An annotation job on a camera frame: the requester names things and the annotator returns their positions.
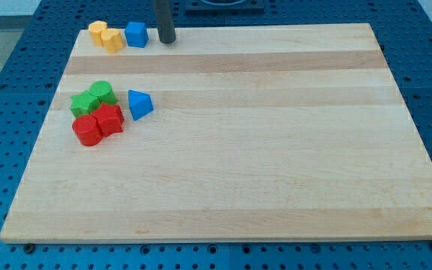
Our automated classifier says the yellow hexagon block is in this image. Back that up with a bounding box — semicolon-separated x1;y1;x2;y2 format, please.
88;20;107;47

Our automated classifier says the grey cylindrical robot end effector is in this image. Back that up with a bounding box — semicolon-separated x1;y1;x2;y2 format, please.
153;0;176;44

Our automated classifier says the blue cube block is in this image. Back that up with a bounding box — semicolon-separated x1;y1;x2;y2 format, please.
124;22;149;48

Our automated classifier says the green cylinder block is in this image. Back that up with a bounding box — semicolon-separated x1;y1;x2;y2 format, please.
88;80;118;105

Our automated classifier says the green star block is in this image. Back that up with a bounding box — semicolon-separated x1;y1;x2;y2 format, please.
70;91;101;119

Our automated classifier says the red cylinder block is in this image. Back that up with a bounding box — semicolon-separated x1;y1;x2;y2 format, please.
72;115;104;146

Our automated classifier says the large wooden board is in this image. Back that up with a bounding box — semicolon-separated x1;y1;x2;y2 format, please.
0;23;432;244

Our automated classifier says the blue triangle block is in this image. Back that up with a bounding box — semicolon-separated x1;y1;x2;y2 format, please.
128;90;154;121

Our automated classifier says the red star block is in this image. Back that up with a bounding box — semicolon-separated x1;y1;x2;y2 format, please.
91;103;125;137

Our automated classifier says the yellow heart block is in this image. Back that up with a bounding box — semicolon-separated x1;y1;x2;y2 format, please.
100;28;125;54

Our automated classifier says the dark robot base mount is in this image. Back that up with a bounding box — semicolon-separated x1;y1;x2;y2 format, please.
184;0;265;15

